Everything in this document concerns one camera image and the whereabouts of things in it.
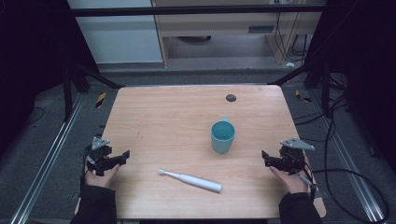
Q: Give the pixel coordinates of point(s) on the white cabinet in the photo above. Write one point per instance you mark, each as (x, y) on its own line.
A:
(121, 40)

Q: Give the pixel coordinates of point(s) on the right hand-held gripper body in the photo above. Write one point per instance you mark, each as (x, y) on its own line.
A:
(292, 160)

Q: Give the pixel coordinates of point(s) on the person's left hand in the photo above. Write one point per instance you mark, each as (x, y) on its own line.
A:
(100, 181)

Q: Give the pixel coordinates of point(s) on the black horizontal bar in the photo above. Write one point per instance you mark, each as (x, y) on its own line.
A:
(186, 11)

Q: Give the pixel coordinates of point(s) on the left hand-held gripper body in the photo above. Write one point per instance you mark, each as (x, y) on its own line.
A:
(99, 154)

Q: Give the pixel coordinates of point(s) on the black curtain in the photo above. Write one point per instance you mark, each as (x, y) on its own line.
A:
(31, 46)
(367, 62)

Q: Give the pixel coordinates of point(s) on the person's right hand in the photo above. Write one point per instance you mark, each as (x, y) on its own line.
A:
(295, 183)

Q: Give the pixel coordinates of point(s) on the black metal stand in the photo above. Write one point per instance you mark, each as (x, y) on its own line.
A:
(326, 90)
(67, 99)

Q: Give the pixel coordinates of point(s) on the teal cup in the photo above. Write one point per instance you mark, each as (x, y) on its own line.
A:
(222, 141)

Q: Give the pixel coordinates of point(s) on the small white round object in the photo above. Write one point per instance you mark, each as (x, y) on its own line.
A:
(290, 64)

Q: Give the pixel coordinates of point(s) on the dark round table grommet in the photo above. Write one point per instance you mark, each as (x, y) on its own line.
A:
(231, 98)

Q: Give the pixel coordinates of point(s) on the light wooden desk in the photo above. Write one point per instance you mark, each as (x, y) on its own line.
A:
(218, 23)

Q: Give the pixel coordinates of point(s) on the yellow black tape strip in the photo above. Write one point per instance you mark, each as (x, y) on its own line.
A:
(302, 97)
(100, 100)

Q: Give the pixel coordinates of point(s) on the white electric toothbrush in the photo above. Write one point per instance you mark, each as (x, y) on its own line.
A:
(199, 181)

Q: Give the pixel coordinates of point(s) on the aluminium floor rail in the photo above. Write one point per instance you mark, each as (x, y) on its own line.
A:
(46, 165)
(348, 158)

